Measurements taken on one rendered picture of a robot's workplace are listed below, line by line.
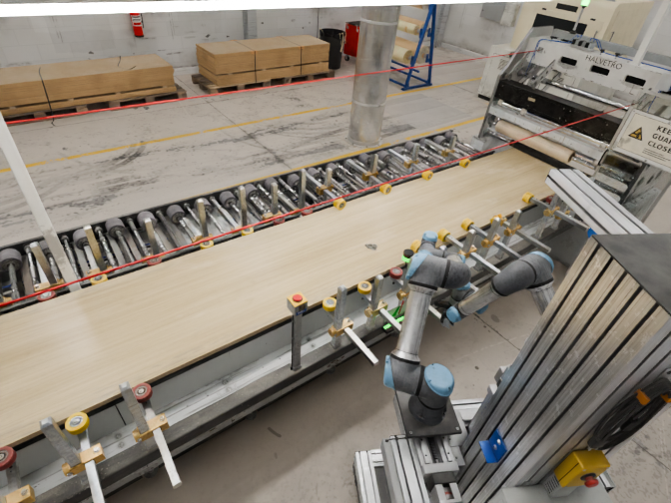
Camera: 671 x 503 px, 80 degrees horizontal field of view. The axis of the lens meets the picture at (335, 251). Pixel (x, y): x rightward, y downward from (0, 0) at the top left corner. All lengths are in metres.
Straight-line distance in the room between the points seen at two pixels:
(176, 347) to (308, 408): 1.13
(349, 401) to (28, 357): 1.85
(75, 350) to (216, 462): 1.07
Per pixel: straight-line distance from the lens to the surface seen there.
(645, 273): 1.05
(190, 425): 2.12
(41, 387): 2.21
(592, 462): 1.41
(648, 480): 3.49
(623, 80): 4.32
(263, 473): 2.73
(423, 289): 1.57
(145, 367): 2.09
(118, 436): 2.27
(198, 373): 2.21
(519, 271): 1.76
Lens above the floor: 2.54
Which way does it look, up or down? 40 degrees down
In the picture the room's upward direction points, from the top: 6 degrees clockwise
